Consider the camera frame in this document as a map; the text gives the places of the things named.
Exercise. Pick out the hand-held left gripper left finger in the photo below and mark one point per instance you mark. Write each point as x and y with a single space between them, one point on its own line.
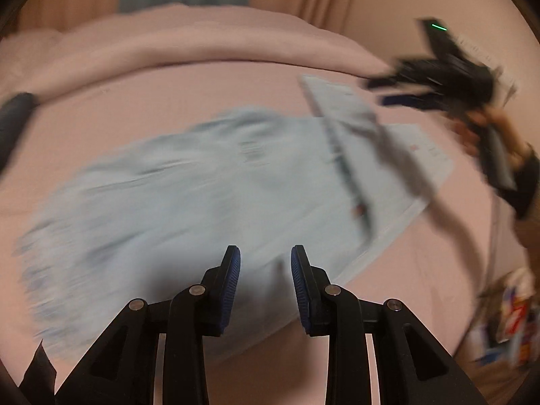
233 274

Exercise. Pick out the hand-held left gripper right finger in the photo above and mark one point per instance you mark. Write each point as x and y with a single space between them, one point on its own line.
298 276

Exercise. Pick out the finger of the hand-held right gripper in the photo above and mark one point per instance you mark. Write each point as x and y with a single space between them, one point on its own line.
409 101
398 76

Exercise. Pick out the light blue denim pants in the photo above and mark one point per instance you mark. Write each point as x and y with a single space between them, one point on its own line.
177 202

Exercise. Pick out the person's right hand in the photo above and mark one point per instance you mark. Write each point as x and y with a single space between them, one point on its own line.
504 128

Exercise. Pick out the pink bed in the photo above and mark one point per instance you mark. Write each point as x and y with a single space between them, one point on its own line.
105 122

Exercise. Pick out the pile of colourful packets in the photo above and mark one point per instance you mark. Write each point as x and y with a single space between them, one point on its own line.
512 320

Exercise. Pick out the pink duvet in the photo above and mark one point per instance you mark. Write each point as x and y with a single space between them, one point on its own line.
168 42

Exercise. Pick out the dark grey folded cloth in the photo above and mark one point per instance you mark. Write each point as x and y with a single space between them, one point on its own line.
14 128

